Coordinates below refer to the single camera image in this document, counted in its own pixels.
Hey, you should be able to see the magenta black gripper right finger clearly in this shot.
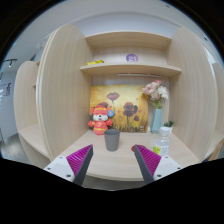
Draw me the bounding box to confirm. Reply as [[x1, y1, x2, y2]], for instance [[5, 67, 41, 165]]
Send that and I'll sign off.
[[134, 147, 161, 184]]

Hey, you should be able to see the teal ceramic vase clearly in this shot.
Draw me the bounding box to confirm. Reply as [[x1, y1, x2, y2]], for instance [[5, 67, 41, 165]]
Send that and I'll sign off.
[[151, 109, 162, 134]]

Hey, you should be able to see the clear plastic water bottle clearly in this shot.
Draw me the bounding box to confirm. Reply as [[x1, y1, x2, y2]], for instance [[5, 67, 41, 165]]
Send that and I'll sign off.
[[153, 126, 170, 156]]

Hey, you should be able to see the yellow object on shelf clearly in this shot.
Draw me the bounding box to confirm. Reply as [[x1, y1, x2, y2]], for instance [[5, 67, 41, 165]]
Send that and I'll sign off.
[[85, 60, 105, 66]]

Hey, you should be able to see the pink white flower bouquet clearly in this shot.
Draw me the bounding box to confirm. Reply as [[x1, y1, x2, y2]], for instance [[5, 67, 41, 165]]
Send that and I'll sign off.
[[142, 80, 169, 109]]

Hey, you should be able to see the yellow flower painting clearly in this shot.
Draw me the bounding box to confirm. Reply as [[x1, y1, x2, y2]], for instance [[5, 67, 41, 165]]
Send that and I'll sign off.
[[90, 85, 148, 132]]

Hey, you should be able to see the grey plastic cup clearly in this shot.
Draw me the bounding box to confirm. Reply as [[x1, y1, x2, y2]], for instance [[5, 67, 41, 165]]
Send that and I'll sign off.
[[104, 129, 120, 152]]

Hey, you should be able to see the purple round sticker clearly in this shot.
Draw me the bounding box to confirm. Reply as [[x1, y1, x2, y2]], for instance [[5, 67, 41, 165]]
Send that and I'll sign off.
[[126, 53, 138, 62]]

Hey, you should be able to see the red round coaster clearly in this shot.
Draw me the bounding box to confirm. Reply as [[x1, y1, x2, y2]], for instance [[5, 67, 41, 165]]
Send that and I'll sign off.
[[131, 145, 146, 152]]

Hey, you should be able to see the wooden shelf unit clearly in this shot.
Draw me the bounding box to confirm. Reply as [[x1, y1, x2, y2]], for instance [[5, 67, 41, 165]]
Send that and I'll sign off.
[[14, 25, 224, 181]]

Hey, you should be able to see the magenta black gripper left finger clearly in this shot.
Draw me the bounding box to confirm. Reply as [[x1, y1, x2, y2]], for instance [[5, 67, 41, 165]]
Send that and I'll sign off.
[[66, 145, 93, 186]]

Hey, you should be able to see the small potted green plant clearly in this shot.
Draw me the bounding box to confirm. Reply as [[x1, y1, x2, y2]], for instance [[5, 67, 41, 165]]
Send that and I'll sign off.
[[164, 120, 174, 134]]

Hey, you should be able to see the red plush toy figure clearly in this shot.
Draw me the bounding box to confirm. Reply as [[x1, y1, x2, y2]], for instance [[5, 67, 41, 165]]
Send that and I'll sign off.
[[88, 105, 112, 135]]

